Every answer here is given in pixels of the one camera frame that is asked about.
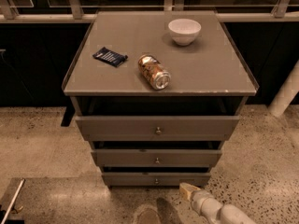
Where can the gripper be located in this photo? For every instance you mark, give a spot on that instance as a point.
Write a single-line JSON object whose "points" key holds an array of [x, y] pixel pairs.
{"points": [[198, 198]]}

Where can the grey bottom drawer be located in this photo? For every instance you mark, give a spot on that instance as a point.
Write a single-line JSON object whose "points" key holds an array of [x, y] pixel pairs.
{"points": [[155, 179]]}

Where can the grey drawer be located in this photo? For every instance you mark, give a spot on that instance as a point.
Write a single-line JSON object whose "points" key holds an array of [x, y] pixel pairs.
{"points": [[157, 128], [156, 157], [155, 179]]}

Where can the grey middle drawer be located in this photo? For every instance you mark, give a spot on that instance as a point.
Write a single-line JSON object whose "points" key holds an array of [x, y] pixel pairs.
{"points": [[156, 157]]}

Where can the grey drawer cabinet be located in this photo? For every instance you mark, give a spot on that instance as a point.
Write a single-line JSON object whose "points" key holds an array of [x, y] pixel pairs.
{"points": [[156, 94]]}

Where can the grey top drawer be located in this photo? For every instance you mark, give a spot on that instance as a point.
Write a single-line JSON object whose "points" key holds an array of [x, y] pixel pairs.
{"points": [[157, 128]]}

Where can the orange soda can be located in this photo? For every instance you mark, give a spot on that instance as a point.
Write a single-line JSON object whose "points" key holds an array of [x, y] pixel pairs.
{"points": [[152, 70]]}

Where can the dark blue snack packet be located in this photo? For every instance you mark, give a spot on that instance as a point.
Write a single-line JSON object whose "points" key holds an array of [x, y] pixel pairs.
{"points": [[110, 57]]}

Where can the white ceramic bowl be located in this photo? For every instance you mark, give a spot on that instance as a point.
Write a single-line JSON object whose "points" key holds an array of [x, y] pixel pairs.
{"points": [[184, 31]]}

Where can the metal bar on floor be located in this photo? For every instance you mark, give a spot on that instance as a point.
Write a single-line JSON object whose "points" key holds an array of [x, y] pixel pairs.
{"points": [[12, 202]]}

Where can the metal window railing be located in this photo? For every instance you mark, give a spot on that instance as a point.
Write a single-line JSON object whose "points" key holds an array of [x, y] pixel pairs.
{"points": [[80, 10]]}

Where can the white post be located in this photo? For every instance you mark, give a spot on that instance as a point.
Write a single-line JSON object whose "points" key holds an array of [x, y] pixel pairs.
{"points": [[286, 93]]}

